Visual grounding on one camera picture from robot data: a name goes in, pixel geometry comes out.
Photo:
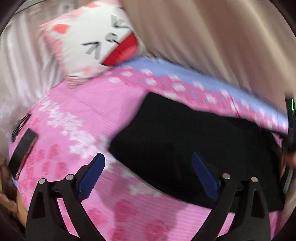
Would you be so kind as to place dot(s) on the white cat face pillow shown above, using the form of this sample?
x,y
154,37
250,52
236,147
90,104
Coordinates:
x,y
91,39

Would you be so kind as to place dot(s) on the pink floral bedsheet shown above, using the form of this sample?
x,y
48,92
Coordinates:
x,y
73,125

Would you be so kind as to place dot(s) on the silver satin curtain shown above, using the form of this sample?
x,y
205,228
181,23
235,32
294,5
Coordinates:
x,y
28,66

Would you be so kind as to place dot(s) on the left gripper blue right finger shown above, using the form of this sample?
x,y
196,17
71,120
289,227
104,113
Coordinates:
x,y
208,181

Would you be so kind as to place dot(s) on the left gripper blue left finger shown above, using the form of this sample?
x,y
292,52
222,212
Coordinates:
x,y
88,175

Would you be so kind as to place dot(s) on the black pants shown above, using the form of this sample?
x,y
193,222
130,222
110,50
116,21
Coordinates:
x,y
159,142

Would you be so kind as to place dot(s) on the black smartphone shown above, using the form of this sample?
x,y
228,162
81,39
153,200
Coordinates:
x,y
21,153

